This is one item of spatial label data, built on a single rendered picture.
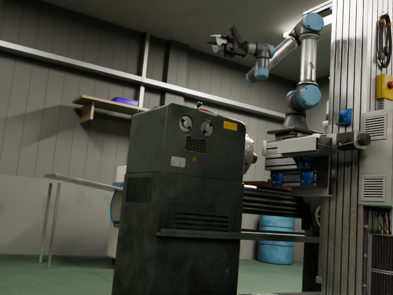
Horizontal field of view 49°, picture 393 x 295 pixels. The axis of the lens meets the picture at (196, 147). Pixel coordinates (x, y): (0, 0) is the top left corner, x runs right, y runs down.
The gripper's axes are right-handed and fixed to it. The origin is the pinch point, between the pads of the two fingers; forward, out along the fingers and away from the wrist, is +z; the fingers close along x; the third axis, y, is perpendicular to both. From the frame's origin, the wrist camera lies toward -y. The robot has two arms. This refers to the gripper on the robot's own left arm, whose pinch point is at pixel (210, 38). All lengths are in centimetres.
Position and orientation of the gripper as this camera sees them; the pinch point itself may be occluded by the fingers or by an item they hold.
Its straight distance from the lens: 237.0
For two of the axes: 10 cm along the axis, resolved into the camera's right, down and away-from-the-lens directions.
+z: -9.8, -1.1, -1.8
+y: -0.6, 9.6, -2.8
